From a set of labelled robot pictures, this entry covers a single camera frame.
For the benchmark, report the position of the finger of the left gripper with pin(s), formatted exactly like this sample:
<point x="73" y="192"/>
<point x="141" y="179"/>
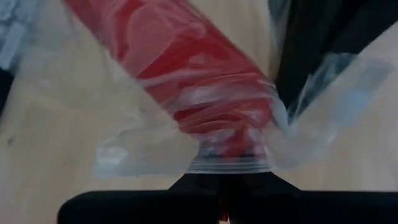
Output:
<point x="292" y="77"/>

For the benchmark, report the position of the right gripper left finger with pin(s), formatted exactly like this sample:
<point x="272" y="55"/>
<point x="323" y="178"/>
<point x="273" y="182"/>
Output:
<point x="199" y="199"/>

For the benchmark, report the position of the red bandage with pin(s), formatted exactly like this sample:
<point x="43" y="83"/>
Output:
<point x="186" y="62"/>

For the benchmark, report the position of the clear zip plastic bag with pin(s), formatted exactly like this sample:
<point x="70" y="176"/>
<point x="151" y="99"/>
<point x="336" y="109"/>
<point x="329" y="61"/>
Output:
<point x="62" y="93"/>

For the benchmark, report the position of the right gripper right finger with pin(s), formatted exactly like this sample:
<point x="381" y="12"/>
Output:
<point x="258" y="199"/>

